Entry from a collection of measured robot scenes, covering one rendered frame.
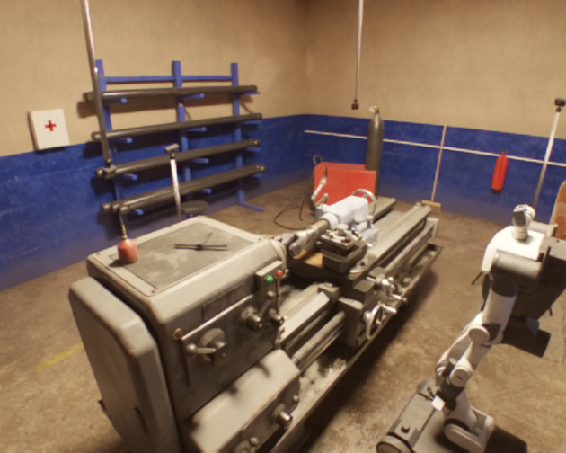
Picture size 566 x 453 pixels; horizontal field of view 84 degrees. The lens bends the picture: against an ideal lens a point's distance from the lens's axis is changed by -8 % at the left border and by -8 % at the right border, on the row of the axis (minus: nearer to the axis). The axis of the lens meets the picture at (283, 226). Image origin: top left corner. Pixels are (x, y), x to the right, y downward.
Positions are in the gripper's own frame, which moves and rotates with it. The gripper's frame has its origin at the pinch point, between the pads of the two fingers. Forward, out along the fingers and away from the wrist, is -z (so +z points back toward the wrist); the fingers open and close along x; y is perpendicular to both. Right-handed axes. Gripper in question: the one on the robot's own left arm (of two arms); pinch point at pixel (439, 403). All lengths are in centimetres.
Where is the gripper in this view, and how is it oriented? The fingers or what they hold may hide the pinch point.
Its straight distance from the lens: 184.5
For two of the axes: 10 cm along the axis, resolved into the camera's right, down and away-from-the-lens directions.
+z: 1.5, -8.5, -5.1
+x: -7.2, -4.4, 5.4
